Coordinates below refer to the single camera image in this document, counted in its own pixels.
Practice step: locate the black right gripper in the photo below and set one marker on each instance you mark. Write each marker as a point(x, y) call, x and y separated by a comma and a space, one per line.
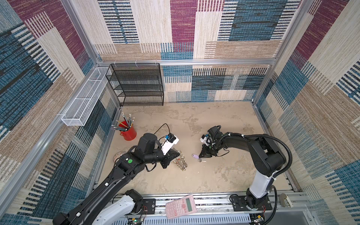
point(207, 149)

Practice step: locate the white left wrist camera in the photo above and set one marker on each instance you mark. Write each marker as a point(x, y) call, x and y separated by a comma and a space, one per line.
point(170, 141)

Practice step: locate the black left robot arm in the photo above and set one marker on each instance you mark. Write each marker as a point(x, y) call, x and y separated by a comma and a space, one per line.
point(95, 210)

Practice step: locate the red pencil cup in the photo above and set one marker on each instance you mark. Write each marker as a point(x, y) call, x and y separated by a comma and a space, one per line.
point(125, 124)

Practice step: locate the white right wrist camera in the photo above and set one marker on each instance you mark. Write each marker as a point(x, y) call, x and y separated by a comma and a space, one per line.
point(206, 139)

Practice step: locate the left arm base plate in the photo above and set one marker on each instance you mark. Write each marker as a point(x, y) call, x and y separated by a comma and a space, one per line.
point(143, 207)

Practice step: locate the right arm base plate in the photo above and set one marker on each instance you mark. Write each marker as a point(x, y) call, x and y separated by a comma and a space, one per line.
point(250, 203)

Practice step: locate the key with purple tag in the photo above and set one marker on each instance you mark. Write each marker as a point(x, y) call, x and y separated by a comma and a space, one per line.
point(198, 158)

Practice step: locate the tape roll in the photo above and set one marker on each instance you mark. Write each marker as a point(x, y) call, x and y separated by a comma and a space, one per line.
point(118, 155)

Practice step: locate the white wire mesh basket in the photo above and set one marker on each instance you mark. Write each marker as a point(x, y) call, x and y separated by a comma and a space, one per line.
point(82, 106)

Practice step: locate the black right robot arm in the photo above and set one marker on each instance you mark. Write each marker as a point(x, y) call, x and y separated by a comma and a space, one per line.
point(271, 157)

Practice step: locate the pink calculator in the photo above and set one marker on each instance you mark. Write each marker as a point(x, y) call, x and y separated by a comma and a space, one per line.
point(181, 207)

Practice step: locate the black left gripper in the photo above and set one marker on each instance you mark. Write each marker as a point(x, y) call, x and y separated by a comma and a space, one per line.
point(169, 156)

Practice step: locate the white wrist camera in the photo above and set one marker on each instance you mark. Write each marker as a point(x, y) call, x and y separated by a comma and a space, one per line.
point(170, 141)
point(206, 139)

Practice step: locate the black wire mesh shelf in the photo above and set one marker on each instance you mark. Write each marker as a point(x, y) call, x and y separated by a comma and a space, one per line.
point(137, 84)

